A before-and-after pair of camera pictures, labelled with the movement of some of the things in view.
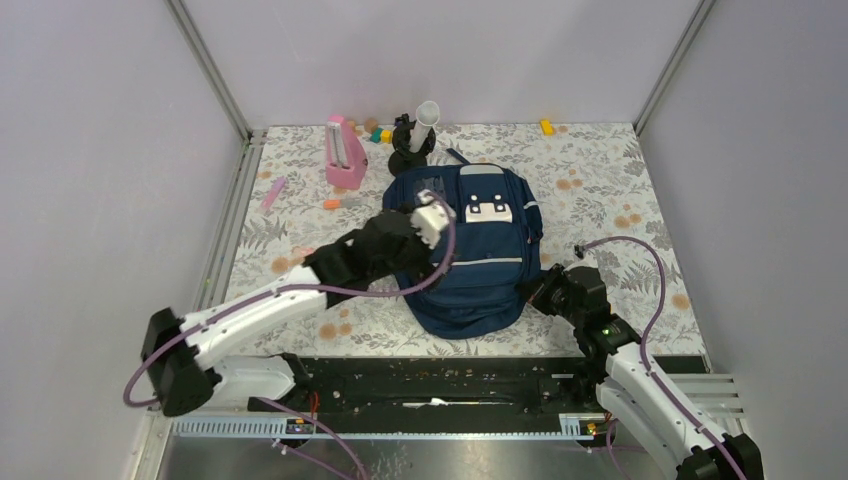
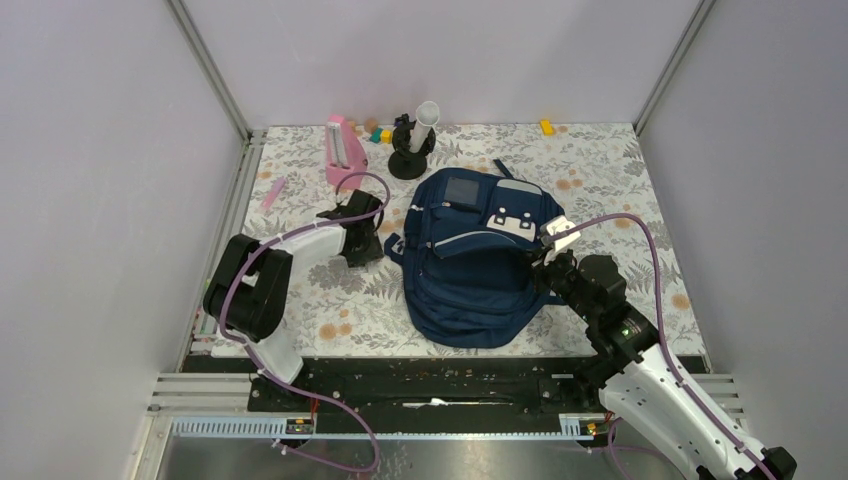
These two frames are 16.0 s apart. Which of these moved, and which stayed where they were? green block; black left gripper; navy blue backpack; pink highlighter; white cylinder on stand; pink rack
Moved: navy blue backpack; black left gripper
Stayed: pink highlighter; green block; white cylinder on stand; pink rack
